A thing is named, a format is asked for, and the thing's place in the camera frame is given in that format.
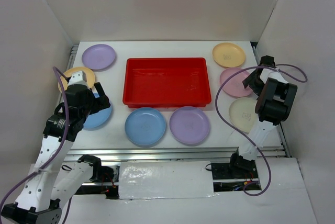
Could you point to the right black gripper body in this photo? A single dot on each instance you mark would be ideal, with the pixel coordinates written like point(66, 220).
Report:
point(260, 81)

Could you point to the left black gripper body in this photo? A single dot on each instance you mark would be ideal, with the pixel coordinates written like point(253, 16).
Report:
point(88, 108)

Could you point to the pink plate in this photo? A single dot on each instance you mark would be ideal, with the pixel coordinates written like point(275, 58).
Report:
point(234, 87)

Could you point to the orange plate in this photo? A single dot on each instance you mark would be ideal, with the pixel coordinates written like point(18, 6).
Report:
point(228, 55)
point(90, 76)

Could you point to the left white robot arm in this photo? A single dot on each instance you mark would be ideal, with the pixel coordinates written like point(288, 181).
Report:
point(42, 198)

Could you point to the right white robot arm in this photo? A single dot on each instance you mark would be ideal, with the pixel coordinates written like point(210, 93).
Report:
point(275, 100)

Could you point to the red plastic bin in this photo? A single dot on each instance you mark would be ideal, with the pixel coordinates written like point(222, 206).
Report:
point(166, 83)

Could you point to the blue plate left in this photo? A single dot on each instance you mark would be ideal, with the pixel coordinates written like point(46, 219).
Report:
point(98, 119)

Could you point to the blue plate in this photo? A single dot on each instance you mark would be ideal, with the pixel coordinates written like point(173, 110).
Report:
point(98, 119)
point(145, 126)

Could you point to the cream plate right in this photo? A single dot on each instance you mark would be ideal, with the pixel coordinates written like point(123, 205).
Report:
point(242, 113)

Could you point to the purple plate back left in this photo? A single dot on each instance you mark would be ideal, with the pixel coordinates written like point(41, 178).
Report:
point(98, 57)

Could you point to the purple plate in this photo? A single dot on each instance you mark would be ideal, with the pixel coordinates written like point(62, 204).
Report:
point(98, 57)
point(189, 125)

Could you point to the blue plate front centre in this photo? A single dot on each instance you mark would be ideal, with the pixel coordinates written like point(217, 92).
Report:
point(145, 126)

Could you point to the purple plate front centre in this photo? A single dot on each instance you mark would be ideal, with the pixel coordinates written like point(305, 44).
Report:
point(189, 125)

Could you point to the white foil cover panel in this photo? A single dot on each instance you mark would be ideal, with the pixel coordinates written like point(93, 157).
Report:
point(170, 180)

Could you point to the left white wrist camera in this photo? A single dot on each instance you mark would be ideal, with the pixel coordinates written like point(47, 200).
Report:
point(78, 77)

